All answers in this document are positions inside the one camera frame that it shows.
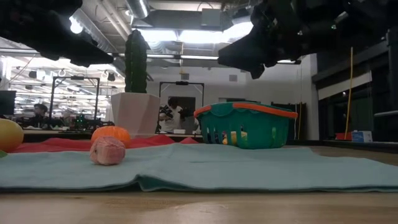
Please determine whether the white faceted planter pot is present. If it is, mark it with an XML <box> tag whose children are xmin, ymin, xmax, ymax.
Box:
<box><xmin>111</xmin><ymin>92</ymin><xmax>161</xmax><ymax>138</ymax></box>

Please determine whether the orange toy tangerine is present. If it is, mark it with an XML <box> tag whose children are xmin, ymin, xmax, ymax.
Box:
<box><xmin>91</xmin><ymin>125</ymin><xmax>132</xmax><ymax>149</ymax></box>

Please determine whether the pink textured toy fruit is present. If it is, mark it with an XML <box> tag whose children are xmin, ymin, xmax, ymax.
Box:
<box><xmin>89</xmin><ymin>136</ymin><xmax>127</xmax><ymax>166</ymax></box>

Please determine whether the yellow toy banana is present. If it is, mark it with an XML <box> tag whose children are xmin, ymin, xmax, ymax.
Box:
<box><xmin>222</xmin><ymin>130</ymin><xmax>249</xmax><ymax>146</ymax></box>

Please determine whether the black robot station frame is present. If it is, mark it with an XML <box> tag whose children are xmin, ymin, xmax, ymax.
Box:
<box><xmin>159</xmin><ymin>81</ymin><xmax>205</xmax><ymax>106</ymax></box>
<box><xmin>49</xmin><ymin>76</ymin><xmax>101</xmax><ymax>124</ymax></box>

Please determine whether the person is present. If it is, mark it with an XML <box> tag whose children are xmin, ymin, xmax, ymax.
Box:
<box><xmin>30</xmin><ymin>103</ymin><xmax>51</xmax><ymax>128</ymax></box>
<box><xmin>159</xmin><ymin>96</ymin><xmax>185</xmax><ymax>134</ymax></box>

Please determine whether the dark computer monitor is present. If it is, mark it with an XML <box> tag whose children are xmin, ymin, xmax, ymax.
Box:
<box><xmin>0</xmin><ymin>90</ymin><xmax>17</xmax><ymax>115</ymax></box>

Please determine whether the blue and white box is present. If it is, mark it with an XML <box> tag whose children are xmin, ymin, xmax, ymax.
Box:
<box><xmin>351</xmin><ymin>130</ymin><xmax>373</xmax><ymax>143</ymax></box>

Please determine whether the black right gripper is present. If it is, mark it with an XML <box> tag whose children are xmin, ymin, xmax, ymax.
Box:
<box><xmin>217</xmin><ymin>0</ymin><xmax>315</xmax><ymax>80</ymax></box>

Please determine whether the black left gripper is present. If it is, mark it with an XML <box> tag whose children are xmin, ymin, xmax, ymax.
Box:
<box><xmin>0</xmin><ymin>0</ymin><xmax>114</xmax><ymax>68</ymax></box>

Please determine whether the black table frame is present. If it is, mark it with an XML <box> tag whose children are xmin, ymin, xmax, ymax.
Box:
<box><xmin>23</xmin><ymin>129</ymin><xmax>398</xmax><ymax>154</ymax></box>

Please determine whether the red cloth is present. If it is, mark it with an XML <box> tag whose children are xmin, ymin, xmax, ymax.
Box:
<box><xmin>14</xmin><ymin>134</ymin><xmax>200</xmax><ymax>153</ymax></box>

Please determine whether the green cactus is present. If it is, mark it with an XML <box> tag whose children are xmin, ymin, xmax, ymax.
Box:
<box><xmin>124</xmin><ymin>29</ymin><xmax>149</xmax><ymax>93</ymax></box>

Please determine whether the yellow hanging cable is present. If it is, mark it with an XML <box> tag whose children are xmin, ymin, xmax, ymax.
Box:
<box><xmin>343</xmin><ymin>46</ymin><xmax>355</xmax><ymax>140</ymax></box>

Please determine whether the teal basket with orange handles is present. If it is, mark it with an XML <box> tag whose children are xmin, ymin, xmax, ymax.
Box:
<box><xmin>194</xmin><ymin>101</ymin><xmax>299</xmax><ymax>149</ymax></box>

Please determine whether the yellow toy lemon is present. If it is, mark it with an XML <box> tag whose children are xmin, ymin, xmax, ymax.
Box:
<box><xmin>0</xmin><ymin>118</ymin><xmax>25</xmax><ymax>153</ymax></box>

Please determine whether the silver ventilation duct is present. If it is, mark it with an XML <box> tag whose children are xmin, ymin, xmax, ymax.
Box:
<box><xmin>126</xmin><ymin>0</ymin><xmax>150</xmax><ymax>19</ymax></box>

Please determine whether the light blue cloth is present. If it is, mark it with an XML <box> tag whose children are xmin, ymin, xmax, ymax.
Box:
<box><xmin>0</xmin><ymin>143</ymin><xmax>398</xmax><ymax>192</ymax></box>

